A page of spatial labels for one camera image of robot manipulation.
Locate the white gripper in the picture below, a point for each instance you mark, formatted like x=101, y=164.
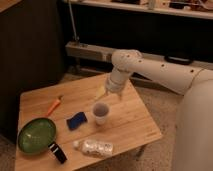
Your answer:
x=115, y=83

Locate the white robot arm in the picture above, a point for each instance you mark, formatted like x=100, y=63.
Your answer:
x=193, y=148

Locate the white paper cup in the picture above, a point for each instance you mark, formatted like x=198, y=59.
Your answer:
x=100, y=112

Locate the wooden table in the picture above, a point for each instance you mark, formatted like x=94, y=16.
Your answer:
x=129, y=124

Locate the blue sponge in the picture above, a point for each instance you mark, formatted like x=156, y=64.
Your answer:
x=77, y=120

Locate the grey metal beam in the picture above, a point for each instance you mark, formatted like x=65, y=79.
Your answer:
x=101, y=53

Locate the orange carrot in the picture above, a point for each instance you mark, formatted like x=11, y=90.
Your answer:
x=53, y=106

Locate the clear plastic bottle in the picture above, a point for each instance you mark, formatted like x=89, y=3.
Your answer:
x=94, y=147

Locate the metal pole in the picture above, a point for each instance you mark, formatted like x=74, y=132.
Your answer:
x=76, y=38

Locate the green plate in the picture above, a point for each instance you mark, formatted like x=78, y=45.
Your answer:
x=36, y=136

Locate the cluttered shelf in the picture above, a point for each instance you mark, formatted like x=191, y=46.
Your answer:
x=142, y=8

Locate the black handle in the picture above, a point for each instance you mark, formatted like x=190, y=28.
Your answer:
x=180, y=61

